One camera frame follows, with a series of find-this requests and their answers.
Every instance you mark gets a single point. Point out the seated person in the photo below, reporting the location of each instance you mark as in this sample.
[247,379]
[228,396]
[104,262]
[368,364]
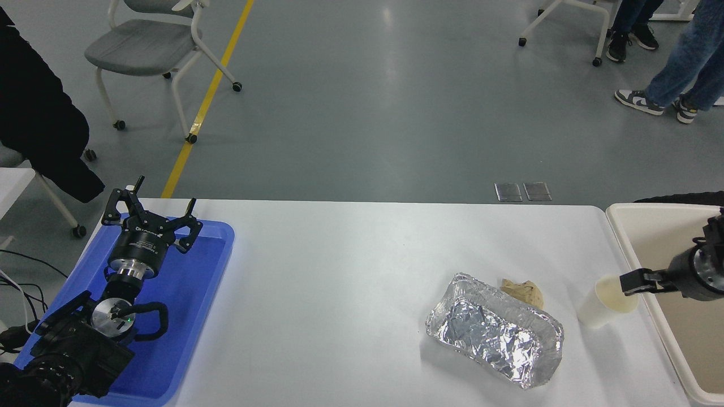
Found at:
[34,113]

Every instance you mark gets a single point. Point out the pale paper cup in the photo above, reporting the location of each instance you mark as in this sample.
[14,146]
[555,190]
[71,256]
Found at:
[594,311]

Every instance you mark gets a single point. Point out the large pale bin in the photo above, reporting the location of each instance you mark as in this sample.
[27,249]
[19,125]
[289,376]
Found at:
[650,237]

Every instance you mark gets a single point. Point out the white furniture base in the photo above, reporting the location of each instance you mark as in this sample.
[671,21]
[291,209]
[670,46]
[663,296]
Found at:
[676,16]

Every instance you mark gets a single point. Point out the person with black shoes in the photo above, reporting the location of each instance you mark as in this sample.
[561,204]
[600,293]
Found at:
[622,39]

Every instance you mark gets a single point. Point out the white-framed wheeled chair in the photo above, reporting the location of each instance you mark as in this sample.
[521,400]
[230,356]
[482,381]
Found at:
[602,31]

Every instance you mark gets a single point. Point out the white side table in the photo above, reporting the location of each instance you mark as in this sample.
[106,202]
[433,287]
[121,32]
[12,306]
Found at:
[14,189]

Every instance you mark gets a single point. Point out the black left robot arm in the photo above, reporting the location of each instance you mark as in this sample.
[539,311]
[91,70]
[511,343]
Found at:
[79,350]

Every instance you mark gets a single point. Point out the standing person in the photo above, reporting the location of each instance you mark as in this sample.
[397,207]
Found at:
[684,56]

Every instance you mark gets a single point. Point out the black fabric strip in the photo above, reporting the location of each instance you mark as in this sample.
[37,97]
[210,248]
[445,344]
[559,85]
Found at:
[679,198]

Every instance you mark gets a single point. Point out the crumpled tan paper ball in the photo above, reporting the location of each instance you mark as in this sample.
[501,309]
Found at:
[523,291]

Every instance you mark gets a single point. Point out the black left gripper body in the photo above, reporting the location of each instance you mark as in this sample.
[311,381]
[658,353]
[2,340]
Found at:
[144,240]

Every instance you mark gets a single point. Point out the white-legged wheeled chair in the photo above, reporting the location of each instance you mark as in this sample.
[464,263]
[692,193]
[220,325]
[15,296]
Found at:
[56,200]

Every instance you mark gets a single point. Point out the metal floor outlet plate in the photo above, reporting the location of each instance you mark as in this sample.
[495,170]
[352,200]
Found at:
[537,191]
[508,192]

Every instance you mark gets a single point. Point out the grey wheeled chair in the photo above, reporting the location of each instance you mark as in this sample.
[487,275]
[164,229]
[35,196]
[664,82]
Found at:
[141,48]

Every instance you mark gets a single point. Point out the crumpled foil tray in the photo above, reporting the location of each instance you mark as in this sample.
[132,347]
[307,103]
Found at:
[492,333]

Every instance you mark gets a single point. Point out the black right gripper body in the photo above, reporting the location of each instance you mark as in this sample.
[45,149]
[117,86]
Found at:
[687,277]

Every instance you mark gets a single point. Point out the blue plastic tray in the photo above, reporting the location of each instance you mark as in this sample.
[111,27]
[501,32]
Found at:
[192,316]

